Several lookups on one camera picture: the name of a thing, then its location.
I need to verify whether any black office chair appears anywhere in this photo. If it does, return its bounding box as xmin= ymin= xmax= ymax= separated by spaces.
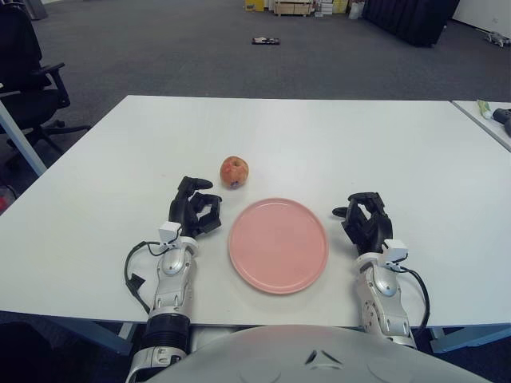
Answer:
xmin=0 ymin=0 xmax=93 ymax=168

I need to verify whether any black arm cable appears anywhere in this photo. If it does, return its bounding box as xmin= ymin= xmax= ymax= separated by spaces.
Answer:
xmin=123 ymin=240 xmax=168 ymax=314
xmin=393 ymin=265 xmax=430 ymax=330

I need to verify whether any black curtain partition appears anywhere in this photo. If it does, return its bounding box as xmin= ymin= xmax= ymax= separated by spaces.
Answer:
xmin=362 ymin=0 xmax=461 ymax=48

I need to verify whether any grey metal table leg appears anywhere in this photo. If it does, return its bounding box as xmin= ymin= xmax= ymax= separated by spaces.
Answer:
xmin=0 ymin=95 xmax=47 ymax=177

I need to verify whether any pink round plate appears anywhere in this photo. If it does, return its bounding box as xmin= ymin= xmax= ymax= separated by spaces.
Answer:
xmin=228 ymin=196 xmax=330 ymax=296

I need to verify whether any white left wrist sensor box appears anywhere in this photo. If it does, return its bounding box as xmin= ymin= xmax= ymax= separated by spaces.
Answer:
xmin=158 ymin=221 xmax=181 ymax=245

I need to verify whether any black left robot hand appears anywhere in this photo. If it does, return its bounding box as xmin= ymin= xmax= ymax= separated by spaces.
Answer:
xmin=167 ymin=175 xmax=224 ymax=243

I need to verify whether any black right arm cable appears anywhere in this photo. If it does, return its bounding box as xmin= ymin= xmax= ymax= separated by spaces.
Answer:
xmin=393 ymin=265 xmax=430 ymax=330

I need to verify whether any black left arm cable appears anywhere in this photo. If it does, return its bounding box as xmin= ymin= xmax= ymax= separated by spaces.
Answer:
xmin=123 ymin=240 xmax=168 ymax=314

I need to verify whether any wooden pallet crate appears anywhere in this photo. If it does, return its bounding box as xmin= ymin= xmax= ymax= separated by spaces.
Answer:
xmin=273 ymin=0 xmax=316 ymax=18

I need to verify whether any silver grey robot torso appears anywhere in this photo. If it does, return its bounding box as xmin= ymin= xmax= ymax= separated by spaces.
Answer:
xmin=131 ymin=323 xmax=488 ymax=383

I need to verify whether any white right wrist sensor box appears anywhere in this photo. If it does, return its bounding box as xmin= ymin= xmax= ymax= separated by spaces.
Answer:
xmin=383 ymin=239 xmax=410 ymax=267

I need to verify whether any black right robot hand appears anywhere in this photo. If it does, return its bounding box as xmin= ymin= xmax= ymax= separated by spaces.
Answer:
xmin=331 ymin=191 xmax=394 ymax=256

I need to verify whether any white wrist sensor box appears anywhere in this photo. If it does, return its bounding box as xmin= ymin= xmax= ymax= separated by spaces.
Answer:
xmin=383 ymin=239 xmax=410 ymax=267
xmin=158 ymin=221 xmax=181 ymax=245

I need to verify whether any grey bin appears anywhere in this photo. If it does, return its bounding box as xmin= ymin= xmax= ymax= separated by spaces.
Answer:
xmin=27 ymin=0 xmax=49 ymax=20

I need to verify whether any red yellow apple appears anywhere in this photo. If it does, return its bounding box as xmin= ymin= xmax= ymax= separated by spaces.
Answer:
xmin=220 ymin=156 xmax=251 ymax=190

